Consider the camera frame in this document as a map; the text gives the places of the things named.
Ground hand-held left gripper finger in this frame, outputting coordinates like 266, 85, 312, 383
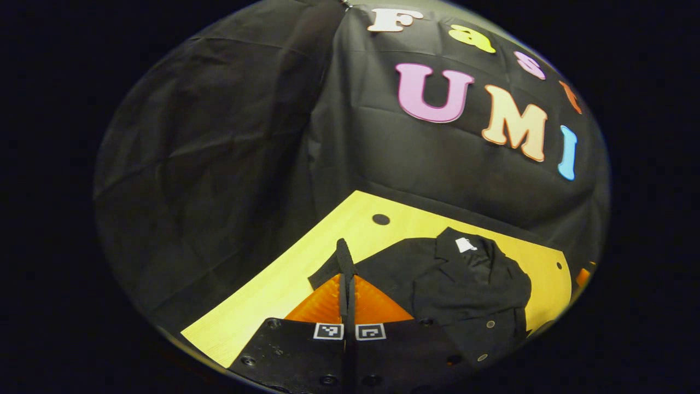
227, 273, 351, 394
350, 273, 472, 394

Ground black button jacket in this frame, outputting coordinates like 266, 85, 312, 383
308, 227, 533, 368

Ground black backdrop cloth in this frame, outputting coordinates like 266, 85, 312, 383
93, 0, 610, 334

